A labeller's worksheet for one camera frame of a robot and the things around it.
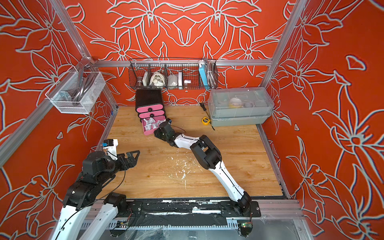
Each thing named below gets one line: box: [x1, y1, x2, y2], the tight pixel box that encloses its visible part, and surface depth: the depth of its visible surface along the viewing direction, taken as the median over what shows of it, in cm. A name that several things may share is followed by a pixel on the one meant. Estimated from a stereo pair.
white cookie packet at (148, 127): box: [144, 123, 154, 131], surface depth 106 cm
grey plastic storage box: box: [208, 87, 275, 127], surface depth 100 cm
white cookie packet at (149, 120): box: [143, 117, 156, 124], surface depth 109 cm
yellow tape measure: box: [201, 116, 211, 126], surface depth 109 cm
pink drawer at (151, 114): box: [138, 110, 165, 119], surface depth 105 cm
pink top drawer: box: [136, 104, 164, 113], surface depth 100 cm
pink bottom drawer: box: [141, 115, 166, 136], surface depth 108 cm
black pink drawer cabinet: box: [135, 89, 167, 121], surface depth 102 cm
